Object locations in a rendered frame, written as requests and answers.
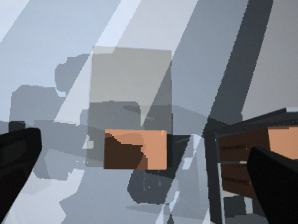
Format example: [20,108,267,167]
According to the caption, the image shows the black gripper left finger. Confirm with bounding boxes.
[0,128,43,224]

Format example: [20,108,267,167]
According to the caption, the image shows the brown box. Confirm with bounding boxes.
[104,129,166,171]
[218,125,298,161]
[221,164,258,200]

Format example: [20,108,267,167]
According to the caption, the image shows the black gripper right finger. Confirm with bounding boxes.
[247,147,298,224]

